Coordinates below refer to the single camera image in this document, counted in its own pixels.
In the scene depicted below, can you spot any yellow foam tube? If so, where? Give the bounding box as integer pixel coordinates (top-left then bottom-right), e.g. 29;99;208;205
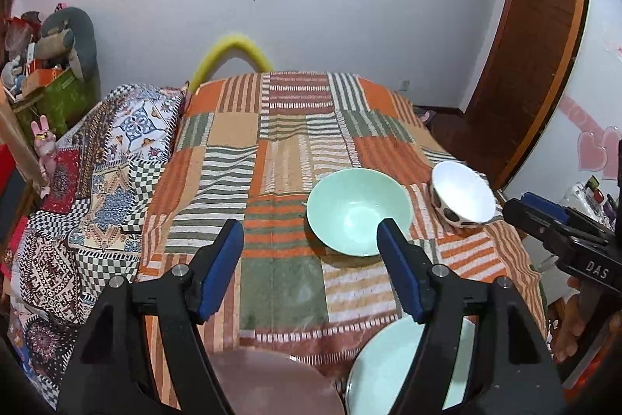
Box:
189;33;272;95

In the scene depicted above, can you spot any wooden door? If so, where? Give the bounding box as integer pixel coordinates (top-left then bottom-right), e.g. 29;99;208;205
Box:
459;0;591;192

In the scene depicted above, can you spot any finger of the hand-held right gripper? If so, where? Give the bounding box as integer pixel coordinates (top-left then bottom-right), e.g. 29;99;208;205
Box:
503;198;574;267
522;193;608;238

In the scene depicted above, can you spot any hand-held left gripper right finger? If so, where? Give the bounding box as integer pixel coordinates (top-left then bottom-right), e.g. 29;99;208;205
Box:
376;218;567;415

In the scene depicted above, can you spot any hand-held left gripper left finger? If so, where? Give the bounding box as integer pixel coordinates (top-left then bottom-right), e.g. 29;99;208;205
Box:
57;219;245;415

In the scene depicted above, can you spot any grey plush toy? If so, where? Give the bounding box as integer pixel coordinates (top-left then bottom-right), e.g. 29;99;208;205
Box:
39;7;100;80

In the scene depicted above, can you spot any wooden slat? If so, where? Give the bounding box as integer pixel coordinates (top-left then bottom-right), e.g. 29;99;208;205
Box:
0;101;42;192

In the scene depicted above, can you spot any red box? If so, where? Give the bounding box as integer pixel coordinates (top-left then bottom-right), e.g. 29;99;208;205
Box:
0;143;15;187

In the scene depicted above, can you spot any orange striped patchwork blanket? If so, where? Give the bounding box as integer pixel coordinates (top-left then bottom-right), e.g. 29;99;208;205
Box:
138;72;547;415

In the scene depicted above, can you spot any orange box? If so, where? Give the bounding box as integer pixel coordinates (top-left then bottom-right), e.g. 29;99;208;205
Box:
26;67;64;95

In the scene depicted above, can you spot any green bowl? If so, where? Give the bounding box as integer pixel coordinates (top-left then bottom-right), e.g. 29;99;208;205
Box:
306;168;414;257

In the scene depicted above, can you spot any mauve plate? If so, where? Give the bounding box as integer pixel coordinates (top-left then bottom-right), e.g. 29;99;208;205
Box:
209;349;343;415

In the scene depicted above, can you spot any pink wall sticker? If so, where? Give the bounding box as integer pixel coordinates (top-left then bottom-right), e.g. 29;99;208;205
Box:
559;96;622;182

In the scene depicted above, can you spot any pink rabbit toy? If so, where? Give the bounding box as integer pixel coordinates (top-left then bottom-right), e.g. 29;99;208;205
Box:
30;114;58;197

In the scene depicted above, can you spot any white spotted bowl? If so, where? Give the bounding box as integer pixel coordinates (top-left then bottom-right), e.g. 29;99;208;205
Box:
430;161;497;228

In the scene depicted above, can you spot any person's right hand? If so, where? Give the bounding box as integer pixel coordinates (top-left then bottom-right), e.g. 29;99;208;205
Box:
554;278;592;362

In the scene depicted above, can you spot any green plate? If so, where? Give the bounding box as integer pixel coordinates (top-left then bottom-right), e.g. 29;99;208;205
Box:
345;315;479;415

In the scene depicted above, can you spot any green storage box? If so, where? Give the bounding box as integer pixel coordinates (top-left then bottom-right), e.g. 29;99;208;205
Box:
12;67;91;138

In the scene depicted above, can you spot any patterned checkered quilt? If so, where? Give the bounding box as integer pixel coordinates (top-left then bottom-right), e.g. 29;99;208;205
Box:
10;83;190;396

